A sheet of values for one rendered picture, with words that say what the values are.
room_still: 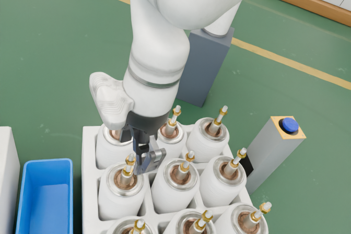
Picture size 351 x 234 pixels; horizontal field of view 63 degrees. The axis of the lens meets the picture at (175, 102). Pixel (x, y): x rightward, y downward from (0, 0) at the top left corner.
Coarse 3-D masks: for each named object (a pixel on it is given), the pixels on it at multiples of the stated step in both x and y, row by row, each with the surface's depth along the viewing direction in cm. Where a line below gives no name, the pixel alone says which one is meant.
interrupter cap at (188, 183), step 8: (176, 160) 63; (184, 160) 64; (168, 168) 62; (176, 168) 62; (192, 168) 63; (168, 176) 60; (192, 176) 62; (168, 184) 59; (176, 184) 59; (184, 184) 60; (192, 184) 60
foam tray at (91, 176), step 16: (96, 128) 73; (192, 128) 81; (96, 144) 75; (96, 176) 64; (96, 192) 62; (240, 192) 71; (96, 208) 59; (144, 208) 63; (192, 208) 68; (208, 208) 66; (224, 208) 67; (96, 224) 57; (160, 224) 62
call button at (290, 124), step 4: (284, 120) 71; (288, 120) 71; (292, 120) 71; (284, 124) 70; (288, 124) 70; (292, 124) 70; (296, 124) 71; (288, 128) 70; (292, 128) 69; (296, 128) 70
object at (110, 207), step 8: (104, 176) 57; (144, 176) 59; (104, 184) 56; (144, 184) 58; (104, 192) 55; (144, 192) 57; (104, 200) 57; (112, 200) 55; (120, 200) 55; (128, 200) 55; (136, 200) 56; (104, 208) 59; (112, 208) 57; (120, 208) 56; (128, 208) 57; (136, 208) 60; (104, 216) 61; (112, 216) 59; (120, 216) 59
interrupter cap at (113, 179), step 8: (112, 168) 58; (120, 168) 59; (112, 176) 57; (120, 176) 58; (136, 176) 59; (112, 184) 56; (120, 184) 57; (128, 184) 57; (136, 184) 57; (112, 192) 55; (120, 192) 55; (128, 192) 56; (136, 192) 56
